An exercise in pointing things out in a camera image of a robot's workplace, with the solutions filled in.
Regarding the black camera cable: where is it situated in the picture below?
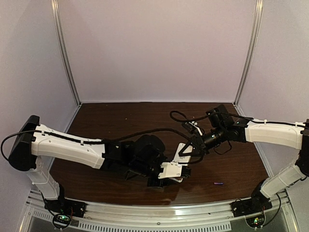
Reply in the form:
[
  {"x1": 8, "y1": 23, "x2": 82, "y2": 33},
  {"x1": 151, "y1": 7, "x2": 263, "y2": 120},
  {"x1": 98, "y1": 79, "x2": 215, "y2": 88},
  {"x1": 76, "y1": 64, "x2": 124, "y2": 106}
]
[
  {"x1": 1, "y1": 128, "x2": 194, "y2": 160},
  {"x1": 169, "y1": 110, "x2": 218, "y2": 129}
]

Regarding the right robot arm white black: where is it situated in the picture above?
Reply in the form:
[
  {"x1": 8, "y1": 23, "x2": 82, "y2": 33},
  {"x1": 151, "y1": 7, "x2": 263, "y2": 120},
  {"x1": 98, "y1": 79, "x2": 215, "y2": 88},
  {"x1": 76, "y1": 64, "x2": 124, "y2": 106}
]
[{"x1": 182, "y1": 104, "x2": 309, "y2": 208}]

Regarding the right aluminium corner post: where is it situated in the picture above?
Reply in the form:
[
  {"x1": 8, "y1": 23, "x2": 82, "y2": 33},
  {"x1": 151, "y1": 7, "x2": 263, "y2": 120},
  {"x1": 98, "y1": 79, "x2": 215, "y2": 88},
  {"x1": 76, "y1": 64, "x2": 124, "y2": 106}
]
[{"x1": 234, "y1": 0, "x2": 264, "y2": 106}]

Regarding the right black camera cable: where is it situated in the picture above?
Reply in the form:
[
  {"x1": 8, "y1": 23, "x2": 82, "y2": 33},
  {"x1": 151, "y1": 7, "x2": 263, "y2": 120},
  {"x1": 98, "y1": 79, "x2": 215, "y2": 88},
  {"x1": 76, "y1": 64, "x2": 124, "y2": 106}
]
[{"x1": 169, "y1": 110, "x2": 218, "y2": 129}]

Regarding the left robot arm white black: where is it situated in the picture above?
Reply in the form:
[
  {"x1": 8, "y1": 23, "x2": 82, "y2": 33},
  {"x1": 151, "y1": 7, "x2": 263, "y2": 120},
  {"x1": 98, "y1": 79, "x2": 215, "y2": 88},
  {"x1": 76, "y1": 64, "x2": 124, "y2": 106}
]
[{"x1": 0, "y1": 115, "x2": 166, "y2": 202}]

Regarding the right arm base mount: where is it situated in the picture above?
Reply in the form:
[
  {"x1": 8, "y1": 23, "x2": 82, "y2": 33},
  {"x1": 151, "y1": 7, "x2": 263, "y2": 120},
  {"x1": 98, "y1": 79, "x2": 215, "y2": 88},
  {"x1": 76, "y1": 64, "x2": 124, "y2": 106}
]
[{"x1": 230, "y1": 187, "x2": 272, "y2": 229}]

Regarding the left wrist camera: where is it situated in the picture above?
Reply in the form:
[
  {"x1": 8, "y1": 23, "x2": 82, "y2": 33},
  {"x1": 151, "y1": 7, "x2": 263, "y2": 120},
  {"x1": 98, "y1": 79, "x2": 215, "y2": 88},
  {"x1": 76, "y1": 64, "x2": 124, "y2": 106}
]
[{"x1": 158, "y1": 162, "x2": 191, "y2": 183}]

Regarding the white remote control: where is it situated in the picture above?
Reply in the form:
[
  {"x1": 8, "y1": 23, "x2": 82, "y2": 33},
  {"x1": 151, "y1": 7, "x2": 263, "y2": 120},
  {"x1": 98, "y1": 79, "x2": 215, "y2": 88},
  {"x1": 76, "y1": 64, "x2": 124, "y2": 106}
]
[{"x1": 172, "y1": 143, "x2": 193, "y2": 166}]

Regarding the left black camera cable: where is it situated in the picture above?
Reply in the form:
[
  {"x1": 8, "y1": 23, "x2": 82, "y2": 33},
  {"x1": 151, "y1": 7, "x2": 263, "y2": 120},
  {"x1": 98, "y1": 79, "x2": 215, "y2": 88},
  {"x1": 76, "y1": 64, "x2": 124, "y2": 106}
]
[{"x1": 1, "y1": 128, "x2": 194, "y2": 160}]

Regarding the front aluminium rail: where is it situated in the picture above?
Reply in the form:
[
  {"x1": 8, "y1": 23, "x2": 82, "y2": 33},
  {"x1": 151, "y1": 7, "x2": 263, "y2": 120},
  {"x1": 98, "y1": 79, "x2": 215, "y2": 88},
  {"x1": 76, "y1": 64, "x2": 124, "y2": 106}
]
[{"x1": 24, "y1": 190, "x2": 293, "y2": 232}]

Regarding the aluminium corner post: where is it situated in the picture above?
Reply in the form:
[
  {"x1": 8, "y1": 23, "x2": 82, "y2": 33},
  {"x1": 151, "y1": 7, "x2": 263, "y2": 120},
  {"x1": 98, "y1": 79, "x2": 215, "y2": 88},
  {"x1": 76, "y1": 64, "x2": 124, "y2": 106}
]
[
  {"x1": 51, "y1": 0, "x2": 82, "y2": 106},
  {"x1": 234, "y1": 0, "x2": 264, "y2": 106}
]

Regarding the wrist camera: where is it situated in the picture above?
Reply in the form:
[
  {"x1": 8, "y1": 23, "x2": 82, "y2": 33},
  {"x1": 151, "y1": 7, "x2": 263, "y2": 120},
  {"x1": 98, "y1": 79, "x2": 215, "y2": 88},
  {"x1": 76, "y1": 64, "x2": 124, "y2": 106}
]
[
  {"x1": 158, "y1": 162, "x2": 191, "y2": 183},
  {"x1": 182, "y1": 121, "x2": 205, "y2": 136}
]

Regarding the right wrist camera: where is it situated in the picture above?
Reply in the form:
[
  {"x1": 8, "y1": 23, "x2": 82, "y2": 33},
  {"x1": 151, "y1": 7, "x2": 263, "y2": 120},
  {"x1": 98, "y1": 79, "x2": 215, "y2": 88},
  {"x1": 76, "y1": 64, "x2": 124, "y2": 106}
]
[{"x1": 182, "y1": 121, "x2": 205, "y2": 136}]

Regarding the left aluminium corner post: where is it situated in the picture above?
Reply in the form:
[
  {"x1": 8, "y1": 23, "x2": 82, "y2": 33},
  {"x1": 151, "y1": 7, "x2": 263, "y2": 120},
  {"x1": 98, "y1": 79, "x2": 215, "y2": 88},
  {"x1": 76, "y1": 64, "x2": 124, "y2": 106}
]
[{"x1": 51, "y1": 0, "x2": 82, "y2": 106}]

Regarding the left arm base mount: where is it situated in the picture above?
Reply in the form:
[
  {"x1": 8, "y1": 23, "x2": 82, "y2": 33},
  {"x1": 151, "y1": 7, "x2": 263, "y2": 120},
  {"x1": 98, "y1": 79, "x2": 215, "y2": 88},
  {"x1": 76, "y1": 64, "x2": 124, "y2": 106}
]
[{"x1": 41, "y1": 185, "x2": 86, "y2": 232}]

